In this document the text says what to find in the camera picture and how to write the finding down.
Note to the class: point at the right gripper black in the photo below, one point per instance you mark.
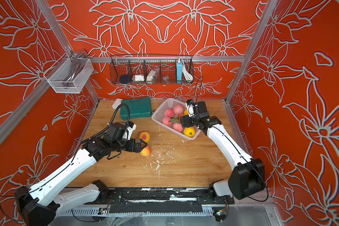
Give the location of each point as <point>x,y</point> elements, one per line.
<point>187,121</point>

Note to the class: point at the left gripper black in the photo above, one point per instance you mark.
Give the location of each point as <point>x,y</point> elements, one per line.
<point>133,149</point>

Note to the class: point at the yellow orange peach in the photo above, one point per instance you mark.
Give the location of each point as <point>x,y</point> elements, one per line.
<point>146,151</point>

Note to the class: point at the yellow peach front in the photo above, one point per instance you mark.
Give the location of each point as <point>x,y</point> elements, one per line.
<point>189,132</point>

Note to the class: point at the pink peach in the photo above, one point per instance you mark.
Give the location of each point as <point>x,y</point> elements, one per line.
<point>178,109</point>
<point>177,127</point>
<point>167,121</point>
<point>169,113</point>

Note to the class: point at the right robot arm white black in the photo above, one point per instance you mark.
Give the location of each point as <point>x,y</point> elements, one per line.
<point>248,174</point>

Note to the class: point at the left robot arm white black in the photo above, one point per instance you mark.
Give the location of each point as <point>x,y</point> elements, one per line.
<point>39,204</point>

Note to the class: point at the white plastic perforated basket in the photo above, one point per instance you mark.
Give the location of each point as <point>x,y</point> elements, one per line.
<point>158,115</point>

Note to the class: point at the white packet in basket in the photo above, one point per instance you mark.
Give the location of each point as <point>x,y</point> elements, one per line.
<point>139,78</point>

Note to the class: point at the metal tongs in basket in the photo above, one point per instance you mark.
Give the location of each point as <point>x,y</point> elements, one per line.
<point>76,66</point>

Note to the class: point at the yellow peach red spot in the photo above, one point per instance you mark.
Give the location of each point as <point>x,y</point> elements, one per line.
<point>144,136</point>

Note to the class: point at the green plastic tool case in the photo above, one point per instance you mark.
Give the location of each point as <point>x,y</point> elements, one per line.
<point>139,108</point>

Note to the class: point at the small white box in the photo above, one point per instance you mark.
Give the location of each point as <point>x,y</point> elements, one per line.
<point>116,103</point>

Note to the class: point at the light blue box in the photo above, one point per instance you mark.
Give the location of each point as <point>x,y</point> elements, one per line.
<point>179,71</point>

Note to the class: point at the clear plastic bag packet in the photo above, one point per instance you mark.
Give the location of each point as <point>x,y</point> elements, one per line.
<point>152,76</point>

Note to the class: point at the dark round container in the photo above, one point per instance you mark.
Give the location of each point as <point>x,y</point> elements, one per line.
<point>125,79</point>

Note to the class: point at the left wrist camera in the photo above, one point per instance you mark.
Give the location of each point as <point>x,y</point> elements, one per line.
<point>129,130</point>

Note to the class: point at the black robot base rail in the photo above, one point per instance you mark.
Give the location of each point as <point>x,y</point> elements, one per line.
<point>153,200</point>

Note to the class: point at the black wire wall basket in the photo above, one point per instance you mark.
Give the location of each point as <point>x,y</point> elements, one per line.
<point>133,65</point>

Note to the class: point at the white mesh wall basket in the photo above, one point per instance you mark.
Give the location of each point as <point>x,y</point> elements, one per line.
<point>56,78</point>

